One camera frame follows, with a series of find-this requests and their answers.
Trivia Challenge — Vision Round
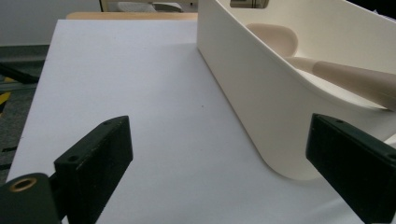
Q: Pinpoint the black metal frame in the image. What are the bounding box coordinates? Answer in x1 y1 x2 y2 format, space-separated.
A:
0 62 40 85

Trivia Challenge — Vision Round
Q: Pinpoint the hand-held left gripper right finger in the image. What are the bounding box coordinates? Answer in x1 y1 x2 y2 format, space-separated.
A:
305 113 396 224

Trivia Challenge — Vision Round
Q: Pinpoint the beige ladle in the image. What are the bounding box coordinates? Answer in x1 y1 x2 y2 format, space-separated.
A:
247 22 396 112

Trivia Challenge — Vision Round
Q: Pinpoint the white plastic bin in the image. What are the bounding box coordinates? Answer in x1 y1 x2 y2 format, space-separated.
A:
196 0 396 182

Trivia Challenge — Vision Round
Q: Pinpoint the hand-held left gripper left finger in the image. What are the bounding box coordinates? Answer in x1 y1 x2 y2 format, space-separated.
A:
53 115 134 224

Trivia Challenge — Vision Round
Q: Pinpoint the grey object under desk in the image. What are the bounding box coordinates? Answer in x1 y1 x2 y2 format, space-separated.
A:
117 1 184 13

